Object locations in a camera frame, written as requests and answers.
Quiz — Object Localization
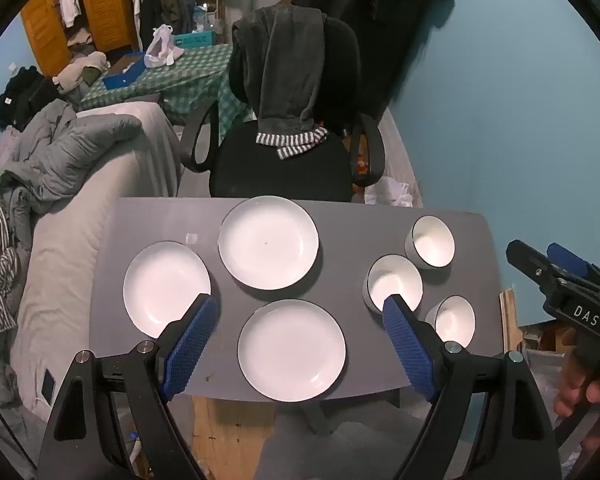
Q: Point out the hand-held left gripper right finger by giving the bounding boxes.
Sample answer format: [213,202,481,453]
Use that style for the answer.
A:
[381,294,563,480]

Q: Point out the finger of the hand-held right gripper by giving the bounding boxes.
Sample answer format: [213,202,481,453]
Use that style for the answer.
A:
[546,242,600,288]
[505,239,565,288]

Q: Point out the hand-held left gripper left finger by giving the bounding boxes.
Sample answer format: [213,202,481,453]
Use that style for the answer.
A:
[36,294,220,480]

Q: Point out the white bowl with dark rim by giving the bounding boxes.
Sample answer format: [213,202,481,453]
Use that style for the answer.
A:
[362,254,424,317]
[405,215,456,268]
[424,295,477,350]

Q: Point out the white plate with dark rim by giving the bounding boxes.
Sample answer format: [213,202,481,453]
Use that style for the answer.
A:
[218,195,321,291]
[237,299,347,403]
[123,241,213,339]

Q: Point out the person's right hand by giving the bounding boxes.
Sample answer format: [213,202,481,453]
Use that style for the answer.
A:
[552,346,600,418]

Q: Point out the light wooden board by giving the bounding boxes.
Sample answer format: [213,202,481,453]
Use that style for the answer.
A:
[499,286,520,358]

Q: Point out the white crumpled cloth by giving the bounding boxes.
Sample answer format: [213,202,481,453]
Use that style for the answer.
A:
[364,176,414,209]

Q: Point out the orange snack bags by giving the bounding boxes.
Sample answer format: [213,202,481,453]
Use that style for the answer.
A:
[351,132,373,196]

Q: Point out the black office chair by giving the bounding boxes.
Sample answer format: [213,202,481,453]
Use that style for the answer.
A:
[180,7,386,204]

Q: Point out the striped grey cloth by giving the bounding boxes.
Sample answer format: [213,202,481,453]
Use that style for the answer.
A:
[0,187,22,336]

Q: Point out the grey puffer jacket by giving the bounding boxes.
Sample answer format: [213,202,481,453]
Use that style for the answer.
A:
[0,100,146,216]

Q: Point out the green checked tablecloth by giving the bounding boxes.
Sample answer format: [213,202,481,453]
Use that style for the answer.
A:
[80,42,256,126]

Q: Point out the flat blue box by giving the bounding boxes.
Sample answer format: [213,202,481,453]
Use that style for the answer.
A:
[102,52,146,92]

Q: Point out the black hanging jacket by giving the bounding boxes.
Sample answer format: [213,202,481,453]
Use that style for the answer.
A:
[292,0,452,107]

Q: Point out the beige clothes pile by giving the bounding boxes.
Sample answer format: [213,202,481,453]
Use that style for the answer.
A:
[52,51,112,94]

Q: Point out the white plastic bag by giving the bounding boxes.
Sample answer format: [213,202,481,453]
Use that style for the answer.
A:
[144,24,186,69]

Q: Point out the dark grey striped-cuff garment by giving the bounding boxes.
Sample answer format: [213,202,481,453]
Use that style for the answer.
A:
[230,5,331,161]

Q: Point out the black clothes pile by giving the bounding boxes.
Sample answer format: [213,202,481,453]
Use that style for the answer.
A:
[0,66,57,127]

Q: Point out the teal box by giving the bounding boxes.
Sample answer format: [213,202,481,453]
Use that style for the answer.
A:
[172,30,216,52]

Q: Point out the orange wardrobe door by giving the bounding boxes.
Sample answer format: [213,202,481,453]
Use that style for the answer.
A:
[77,0,140,54]
[20,0,74,76]

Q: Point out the dark hanging clothes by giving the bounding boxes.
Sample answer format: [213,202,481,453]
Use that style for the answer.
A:
[127,0,197,52]

